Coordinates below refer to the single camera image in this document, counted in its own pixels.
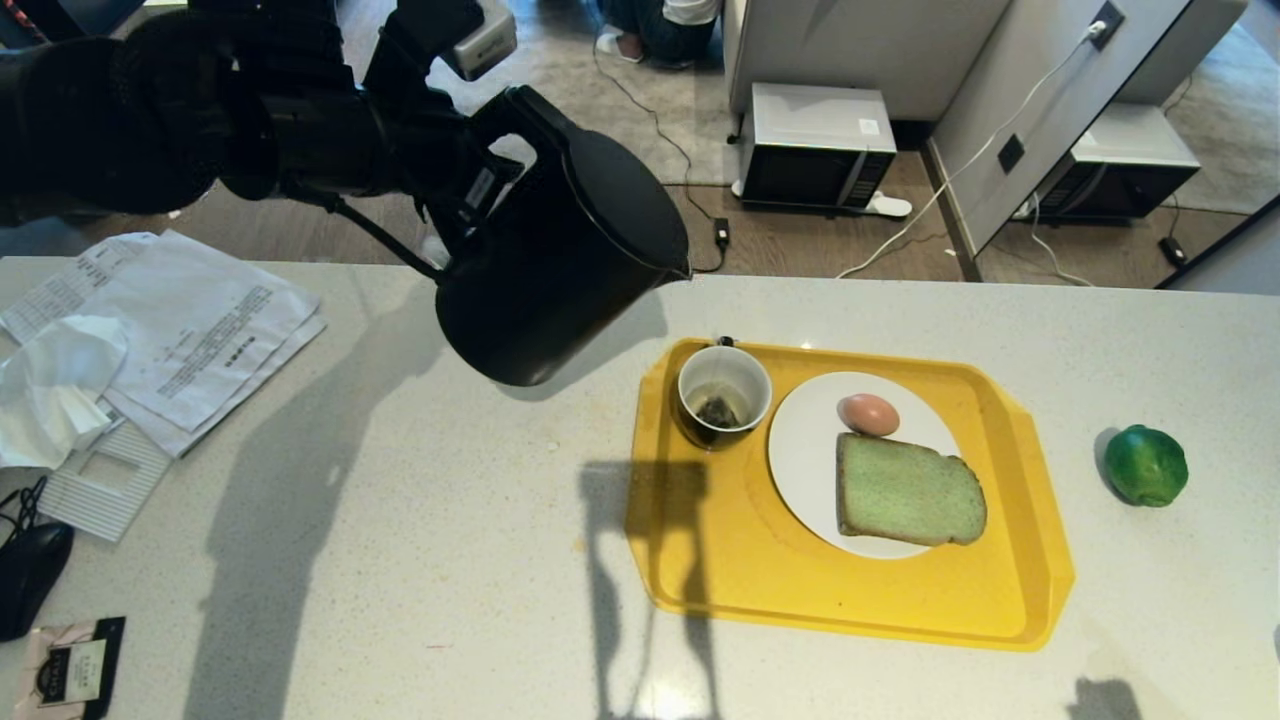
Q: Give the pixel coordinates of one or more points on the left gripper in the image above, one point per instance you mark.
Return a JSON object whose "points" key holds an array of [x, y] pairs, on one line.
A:
{"points": [[420, 165]]}

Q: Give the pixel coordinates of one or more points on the black electric kettle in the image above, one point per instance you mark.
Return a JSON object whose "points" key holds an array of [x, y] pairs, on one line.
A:
{"points": [[590, 260]]}

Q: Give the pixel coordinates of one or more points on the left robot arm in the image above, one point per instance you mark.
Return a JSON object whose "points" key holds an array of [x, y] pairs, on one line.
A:
{"points": [[120, 110]]}

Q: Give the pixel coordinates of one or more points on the black mug white inside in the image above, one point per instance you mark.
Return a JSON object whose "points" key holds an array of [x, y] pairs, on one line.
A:
{"points": [[692, 428]]}

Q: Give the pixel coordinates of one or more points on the brown egg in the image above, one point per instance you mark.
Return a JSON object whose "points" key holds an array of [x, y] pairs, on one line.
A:
{"points": [[868, 414]]}

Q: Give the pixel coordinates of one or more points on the green bread slice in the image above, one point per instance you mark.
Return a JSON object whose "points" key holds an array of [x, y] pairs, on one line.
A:
{"points": [[905, 495]]}

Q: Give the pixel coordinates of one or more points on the green lime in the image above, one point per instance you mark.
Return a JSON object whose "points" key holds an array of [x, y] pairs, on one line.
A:
{"points": [[1147, 466]]}

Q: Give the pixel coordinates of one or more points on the printed paper sheet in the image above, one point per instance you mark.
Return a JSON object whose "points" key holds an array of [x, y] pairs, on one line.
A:
{"points": [[185, 432], [205, 330], [60, 285]]}

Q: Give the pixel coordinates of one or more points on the person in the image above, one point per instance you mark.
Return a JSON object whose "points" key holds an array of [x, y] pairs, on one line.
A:
{"points": [[660, 25]]}

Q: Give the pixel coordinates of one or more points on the tea bag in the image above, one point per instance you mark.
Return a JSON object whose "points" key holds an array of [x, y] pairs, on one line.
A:
{"points": [[718, 412]]}

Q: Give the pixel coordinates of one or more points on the white crumpled tissue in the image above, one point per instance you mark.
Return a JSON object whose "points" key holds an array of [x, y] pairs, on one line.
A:
{"points": [[50, 395]]}

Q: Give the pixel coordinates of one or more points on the white power strip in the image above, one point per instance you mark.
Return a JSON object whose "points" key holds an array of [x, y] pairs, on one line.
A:
{"points": [[889, 206]]}

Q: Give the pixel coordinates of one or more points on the white round plate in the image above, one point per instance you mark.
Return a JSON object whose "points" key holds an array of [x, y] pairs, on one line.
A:
{"points": [[805, 460]]}

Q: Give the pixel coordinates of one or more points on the yellow plastic tray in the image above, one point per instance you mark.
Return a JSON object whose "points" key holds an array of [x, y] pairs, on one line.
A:
{"points": [[760, 560]]}

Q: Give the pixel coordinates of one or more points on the black computer mouse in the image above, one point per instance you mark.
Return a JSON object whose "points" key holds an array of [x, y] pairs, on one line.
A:
{"points": [[30, 580]]}

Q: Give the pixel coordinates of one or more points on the pink and black tea packet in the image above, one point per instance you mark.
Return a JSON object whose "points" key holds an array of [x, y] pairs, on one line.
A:
{"points": [[70, 675]]}

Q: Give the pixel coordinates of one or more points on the black power adapter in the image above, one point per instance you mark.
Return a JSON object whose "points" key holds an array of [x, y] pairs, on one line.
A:
{"points": [[1172, 251]]}

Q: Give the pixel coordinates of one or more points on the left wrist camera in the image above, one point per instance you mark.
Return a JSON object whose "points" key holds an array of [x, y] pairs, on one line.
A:
{"points": [[482, 42]]}

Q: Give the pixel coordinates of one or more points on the white ribbed plastic frame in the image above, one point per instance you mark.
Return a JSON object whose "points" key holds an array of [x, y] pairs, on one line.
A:
{"points": [[70, 505]]}

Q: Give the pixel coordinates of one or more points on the black wall plate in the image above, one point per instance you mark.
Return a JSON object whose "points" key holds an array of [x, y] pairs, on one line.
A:
{"points": [[1011, 153]]}

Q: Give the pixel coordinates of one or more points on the black wall outlet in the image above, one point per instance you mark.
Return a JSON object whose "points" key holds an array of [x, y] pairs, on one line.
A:
{"points": [[1107, 22]]}

